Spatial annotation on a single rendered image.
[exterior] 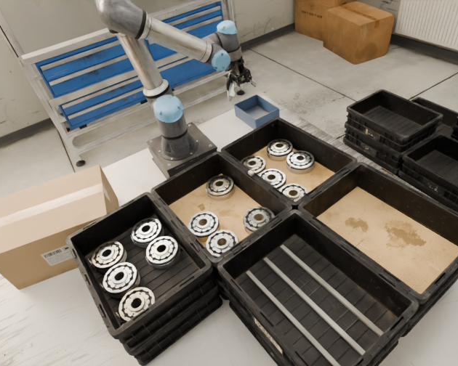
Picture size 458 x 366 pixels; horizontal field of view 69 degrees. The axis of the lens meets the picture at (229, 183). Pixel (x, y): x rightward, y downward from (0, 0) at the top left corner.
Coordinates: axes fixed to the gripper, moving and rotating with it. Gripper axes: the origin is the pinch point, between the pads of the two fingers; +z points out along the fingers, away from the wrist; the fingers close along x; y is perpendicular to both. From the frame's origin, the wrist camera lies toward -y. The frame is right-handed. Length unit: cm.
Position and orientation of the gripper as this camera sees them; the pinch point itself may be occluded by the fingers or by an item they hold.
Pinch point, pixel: (242, 93)
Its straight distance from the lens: 170.8
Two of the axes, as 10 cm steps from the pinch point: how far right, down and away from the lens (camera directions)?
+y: 4.9, 5.5, -6.7
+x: 8.3, -5.2, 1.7
